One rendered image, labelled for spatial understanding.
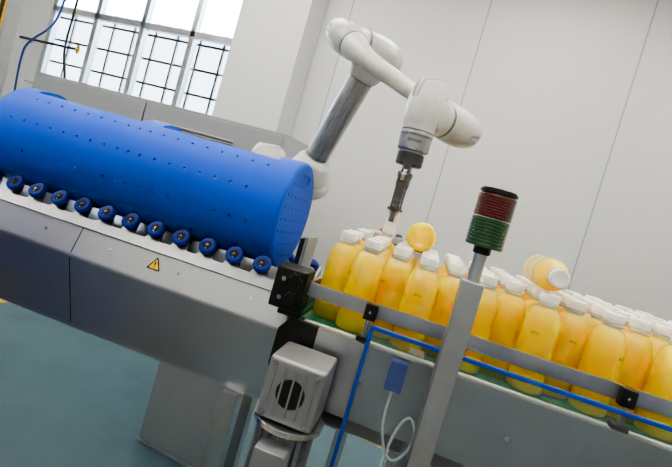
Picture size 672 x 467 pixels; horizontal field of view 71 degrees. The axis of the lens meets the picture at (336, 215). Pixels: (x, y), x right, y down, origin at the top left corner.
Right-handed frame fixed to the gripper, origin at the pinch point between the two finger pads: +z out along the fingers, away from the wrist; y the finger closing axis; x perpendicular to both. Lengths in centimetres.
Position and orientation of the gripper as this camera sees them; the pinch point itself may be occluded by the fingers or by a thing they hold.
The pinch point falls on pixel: (391, 222)
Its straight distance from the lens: 132.0
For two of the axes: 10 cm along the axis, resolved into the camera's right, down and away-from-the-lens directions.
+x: 9.4, 2.8, -2.0
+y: -2.0, -0.1, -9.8
